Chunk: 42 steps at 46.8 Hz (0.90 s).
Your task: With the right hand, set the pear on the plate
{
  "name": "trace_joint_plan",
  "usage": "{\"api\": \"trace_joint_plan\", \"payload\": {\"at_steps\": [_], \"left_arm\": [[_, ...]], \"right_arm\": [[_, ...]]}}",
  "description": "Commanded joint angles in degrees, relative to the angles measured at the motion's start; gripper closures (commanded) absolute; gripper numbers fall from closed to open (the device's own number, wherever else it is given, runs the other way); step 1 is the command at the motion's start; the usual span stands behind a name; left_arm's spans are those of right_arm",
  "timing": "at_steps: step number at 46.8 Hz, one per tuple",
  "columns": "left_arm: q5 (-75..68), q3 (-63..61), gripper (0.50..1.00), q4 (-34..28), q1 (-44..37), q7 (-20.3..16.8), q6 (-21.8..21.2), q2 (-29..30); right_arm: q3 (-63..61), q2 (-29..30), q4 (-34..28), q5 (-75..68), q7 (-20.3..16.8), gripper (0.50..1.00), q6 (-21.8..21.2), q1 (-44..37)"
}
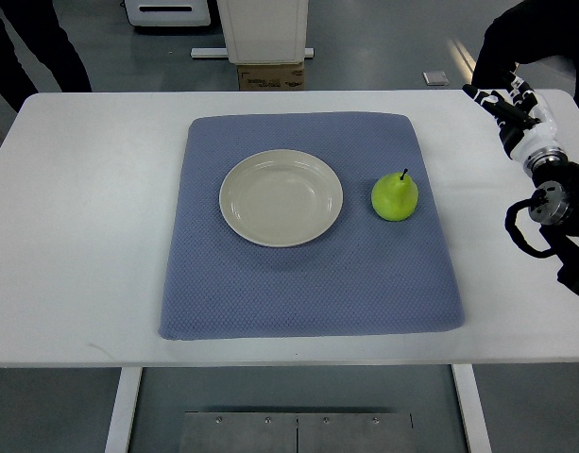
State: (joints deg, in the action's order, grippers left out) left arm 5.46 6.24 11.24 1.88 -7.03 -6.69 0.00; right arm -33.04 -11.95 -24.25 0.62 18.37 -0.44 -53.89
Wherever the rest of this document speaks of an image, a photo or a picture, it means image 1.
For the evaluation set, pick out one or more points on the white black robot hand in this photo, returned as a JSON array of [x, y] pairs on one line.
[[527, 128]]

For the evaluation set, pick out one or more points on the green pear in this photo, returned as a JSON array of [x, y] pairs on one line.
[[394, 197]]

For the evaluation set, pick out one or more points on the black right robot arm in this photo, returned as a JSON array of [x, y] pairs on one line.
[[556, 209]]

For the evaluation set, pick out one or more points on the grey floor outlet plate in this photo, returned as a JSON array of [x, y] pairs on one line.
[[435, 78]]

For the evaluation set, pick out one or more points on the cream round plate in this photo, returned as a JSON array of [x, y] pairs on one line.
[[281, 198]]

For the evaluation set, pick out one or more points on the person in black right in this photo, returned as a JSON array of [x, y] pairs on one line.
[[526, 33]]

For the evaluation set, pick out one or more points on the person in black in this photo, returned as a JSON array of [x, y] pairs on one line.
[[37, 25], [526, 33]]

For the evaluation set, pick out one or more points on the blue textured cloth mat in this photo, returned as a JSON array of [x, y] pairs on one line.
[[363, 276]]

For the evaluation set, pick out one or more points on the brown cardboard box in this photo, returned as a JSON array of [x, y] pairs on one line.
[[271, 78]]

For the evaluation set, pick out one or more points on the white right table leg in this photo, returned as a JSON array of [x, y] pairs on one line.
[[471, 409]]

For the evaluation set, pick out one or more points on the white table leg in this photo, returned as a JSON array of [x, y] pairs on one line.
[[124, 408], [471, 409]]

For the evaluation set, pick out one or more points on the white appliance with black slot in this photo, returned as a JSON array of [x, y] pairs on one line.
[[167, 13]]

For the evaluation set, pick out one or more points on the person in black left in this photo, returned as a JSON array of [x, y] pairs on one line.
[[37, 25]]

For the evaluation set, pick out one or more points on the white left table leg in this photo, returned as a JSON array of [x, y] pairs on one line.
[[124, 408]]

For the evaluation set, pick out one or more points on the metal base plate with screws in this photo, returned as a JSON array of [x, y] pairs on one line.
[[297, 432]]

